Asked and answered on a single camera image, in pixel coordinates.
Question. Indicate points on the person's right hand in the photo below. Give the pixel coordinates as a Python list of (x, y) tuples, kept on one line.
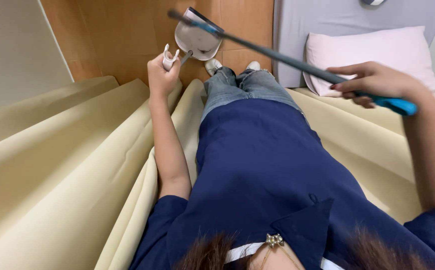
[(386, 80)]

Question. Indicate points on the person's left hand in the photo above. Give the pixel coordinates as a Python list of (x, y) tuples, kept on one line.
[(157, 77)]

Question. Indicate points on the person's left fingers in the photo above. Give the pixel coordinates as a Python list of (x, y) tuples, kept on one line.
[(176, 73)]

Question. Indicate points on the grey broom with blue grip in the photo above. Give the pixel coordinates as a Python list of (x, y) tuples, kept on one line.
[(285, 60)]

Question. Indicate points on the white shoe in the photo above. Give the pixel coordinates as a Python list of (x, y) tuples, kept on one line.
[(212, 66), (253, 65)]

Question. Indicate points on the blue ripped jeans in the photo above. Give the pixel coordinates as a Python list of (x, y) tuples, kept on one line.
[(232, 88)]

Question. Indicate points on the bed with grey sheet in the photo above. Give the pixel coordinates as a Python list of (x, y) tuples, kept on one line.
[(296, 33)]

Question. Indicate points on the navy blue shirt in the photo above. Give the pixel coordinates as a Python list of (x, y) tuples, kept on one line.
[(262, 180)]

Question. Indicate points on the pale pink pillow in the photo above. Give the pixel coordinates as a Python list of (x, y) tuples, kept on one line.
[(371, 50)]

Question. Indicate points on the white and blue round object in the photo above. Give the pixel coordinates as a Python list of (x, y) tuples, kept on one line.
[(373, 2)]

